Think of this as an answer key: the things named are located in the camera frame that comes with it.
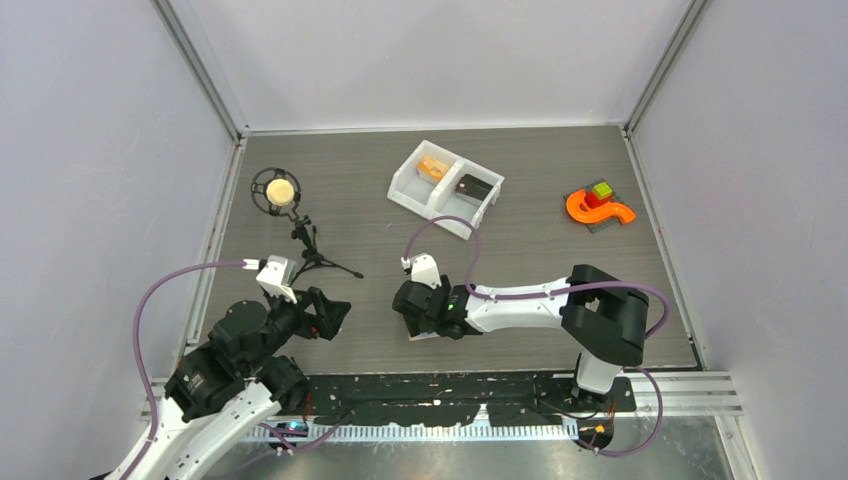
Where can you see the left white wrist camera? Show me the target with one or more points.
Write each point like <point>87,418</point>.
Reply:
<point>275,277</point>

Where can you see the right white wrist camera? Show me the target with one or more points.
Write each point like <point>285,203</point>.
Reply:
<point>423,269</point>

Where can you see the black card stack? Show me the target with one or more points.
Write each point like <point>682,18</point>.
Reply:
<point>472,189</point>

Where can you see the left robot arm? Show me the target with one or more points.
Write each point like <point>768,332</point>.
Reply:
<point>230,384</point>

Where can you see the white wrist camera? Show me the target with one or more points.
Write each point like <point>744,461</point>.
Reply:
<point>275,277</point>
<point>423,269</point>

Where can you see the beige card holder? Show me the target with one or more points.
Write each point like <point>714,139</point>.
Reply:
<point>423,336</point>

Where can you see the orange toy with blocks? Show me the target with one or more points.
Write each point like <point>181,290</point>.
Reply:
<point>597,206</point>

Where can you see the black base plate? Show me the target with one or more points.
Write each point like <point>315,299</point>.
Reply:
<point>449,399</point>

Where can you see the orange card stack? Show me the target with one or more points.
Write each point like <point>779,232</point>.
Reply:
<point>431,169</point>

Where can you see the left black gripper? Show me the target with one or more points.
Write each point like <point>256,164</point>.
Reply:
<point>333,315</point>

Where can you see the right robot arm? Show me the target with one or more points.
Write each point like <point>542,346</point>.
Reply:
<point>605,316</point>

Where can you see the white two-compartment bin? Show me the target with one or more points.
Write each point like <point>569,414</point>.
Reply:
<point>429,201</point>

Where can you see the microphone on black tripod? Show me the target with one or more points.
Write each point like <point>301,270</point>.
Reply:
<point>277,193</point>

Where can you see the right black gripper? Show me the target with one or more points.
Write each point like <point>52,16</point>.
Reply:
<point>416,327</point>

